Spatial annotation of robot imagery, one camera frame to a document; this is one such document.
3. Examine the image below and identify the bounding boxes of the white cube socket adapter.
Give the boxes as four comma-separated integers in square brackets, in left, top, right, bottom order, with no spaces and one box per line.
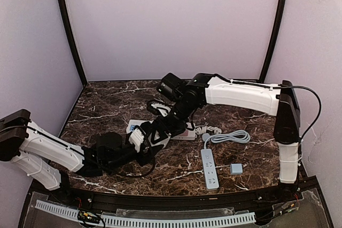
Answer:
[149,135,170,148]

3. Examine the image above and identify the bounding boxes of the left black frame post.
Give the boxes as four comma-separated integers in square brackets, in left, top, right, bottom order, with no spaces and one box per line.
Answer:
[58,0,88,88]

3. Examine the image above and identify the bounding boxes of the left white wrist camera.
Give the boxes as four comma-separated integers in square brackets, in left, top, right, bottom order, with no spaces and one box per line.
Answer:
[128,127,146,153]

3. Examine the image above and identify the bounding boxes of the black frame post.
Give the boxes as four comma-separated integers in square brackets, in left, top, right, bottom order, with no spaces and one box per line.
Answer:
[258,0,286,83]
[58,0,88,88]

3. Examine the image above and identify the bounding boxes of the black front table rail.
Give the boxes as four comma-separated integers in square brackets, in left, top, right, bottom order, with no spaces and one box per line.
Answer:
[49,176,318,219]

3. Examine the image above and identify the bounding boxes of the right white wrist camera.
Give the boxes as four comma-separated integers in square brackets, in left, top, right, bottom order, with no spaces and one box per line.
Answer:
[146,100,171,116]

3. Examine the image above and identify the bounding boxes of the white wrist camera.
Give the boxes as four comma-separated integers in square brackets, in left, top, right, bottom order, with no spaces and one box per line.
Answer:
[146,100,171,116]
[128,127,146,153]

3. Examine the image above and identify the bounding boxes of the grey-blue coiled power cable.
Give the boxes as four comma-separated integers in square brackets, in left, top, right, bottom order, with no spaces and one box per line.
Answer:
[201,129,251,151]

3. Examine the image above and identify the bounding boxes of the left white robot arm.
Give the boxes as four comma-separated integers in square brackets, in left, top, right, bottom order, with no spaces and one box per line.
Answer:
[1,109,156,191]

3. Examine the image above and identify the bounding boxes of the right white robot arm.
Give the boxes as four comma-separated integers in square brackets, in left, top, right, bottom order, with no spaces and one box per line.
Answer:
[142,73,300,184]

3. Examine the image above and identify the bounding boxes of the small blue charger plug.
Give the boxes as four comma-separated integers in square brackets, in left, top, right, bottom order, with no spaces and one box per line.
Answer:
[230,163,243,175]

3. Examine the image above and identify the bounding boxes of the light blue power strip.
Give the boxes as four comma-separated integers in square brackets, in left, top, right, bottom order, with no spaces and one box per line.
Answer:
[200,148,219,191]

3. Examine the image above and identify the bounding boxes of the white coiled strip cable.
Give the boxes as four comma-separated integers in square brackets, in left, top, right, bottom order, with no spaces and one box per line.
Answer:
[195,125,222,135]

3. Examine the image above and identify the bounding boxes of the white slotted cable duct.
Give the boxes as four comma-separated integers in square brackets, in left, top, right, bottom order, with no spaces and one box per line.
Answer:
[35,200,255,227]

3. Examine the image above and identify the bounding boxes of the white multicolour power strip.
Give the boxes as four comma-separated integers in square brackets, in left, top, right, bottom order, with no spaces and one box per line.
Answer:
[126,119,197,140]

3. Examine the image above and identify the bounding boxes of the right black frame post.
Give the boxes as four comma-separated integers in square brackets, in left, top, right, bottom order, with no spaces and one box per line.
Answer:
[258,0,286,83]

